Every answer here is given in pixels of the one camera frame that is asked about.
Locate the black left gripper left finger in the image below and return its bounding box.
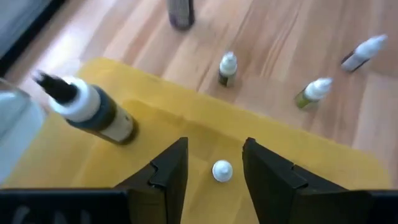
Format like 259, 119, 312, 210
115, 137, 190, 224

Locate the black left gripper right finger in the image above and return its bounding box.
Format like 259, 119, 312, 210
242, 138, 346, 224

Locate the small white-capped dropper bottle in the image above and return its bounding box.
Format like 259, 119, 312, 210
217, 51, 239, 88
340, 33, 389, 73
211, 159, 234, 184

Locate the small green dropper bottle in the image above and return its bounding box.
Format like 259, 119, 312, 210
294, 77, 334, 110

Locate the tall bottle with black tip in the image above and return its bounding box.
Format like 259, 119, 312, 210
30, 70, 139, 146

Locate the tall bottle with purple tip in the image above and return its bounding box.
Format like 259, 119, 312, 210
167, 0, 196, 31

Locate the yellow translucent plastic bin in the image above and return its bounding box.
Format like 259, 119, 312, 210
0, 57, 392, 224

